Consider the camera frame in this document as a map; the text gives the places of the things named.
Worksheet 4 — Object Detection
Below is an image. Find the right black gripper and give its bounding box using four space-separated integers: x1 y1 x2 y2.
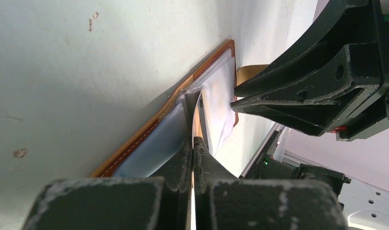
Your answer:
232 0 389 141

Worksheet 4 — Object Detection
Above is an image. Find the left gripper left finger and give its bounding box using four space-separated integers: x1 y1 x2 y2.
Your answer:
23 138 192 230

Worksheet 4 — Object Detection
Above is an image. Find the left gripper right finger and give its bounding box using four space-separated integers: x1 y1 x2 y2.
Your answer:
193 137 348 230

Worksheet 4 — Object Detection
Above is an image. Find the brown leather card holder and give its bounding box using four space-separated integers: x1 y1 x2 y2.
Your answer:
90 39 270 178

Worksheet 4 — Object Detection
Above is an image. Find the aluminium frame rail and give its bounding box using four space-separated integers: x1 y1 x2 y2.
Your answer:
239 123 284 179

